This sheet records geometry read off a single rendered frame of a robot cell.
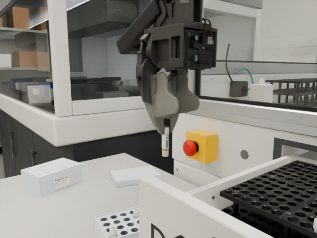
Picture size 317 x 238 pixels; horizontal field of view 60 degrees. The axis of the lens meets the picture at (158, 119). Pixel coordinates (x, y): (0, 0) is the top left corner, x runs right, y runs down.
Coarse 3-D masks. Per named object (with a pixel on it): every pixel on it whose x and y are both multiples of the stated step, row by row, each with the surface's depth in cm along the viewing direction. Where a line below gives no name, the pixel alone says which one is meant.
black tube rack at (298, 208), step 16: (272, 176) 44; (288, 176) 44; (304, 176) 44; (240, 192) 38; (256, 192) 38; (272, 192) 38; (288, 192) 38; (304, 192) 38; (224, 208) 39; (240, 208) 39; (288, 208) 34; (304, 208) 34; (256, 224) 36; (272, 224) 36
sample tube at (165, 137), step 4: (168, 128) 42; (168, 132) 42; (164, 136) 42; (168, 136) 42; (164, 140) 42; (168, 140) 42; (164, 144) 42; (168, 144) 43; (164, 148) 42; (168, 148) 43; (164, 152) 42; (164, 156) 43
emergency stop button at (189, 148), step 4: (188, 140) 68; (184, 144) 68; (188, 144) 67; (192, 144) 67; (184, 148) 68; (188, 148) 67; (192, 148) 66; (184, 152) 68; (188, 152) 67; (192, 152) 67
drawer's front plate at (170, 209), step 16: (144, 192) 36; (160, 192) 33; (176, 192) 32; (144, 208) 36; (160, 208) 33; (176, 208) 31; (192, 208) 28; (208, 208) 28; (144, 224) 36; (160, 224) 33; (176, 224) 31; (192, 224) 29; (208, 224) 27; (224, 224) 25; (240, 224) 25
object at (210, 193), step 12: (288, 156) 56; (252, 168) 49; (264, 168) 50; (276, 168) 53; (228, 180) 44; (240, 180) 46; (192, 192) 39; (204, 192) 40; (216, 192) 42; (216, 204) 43; (228, 204) 45
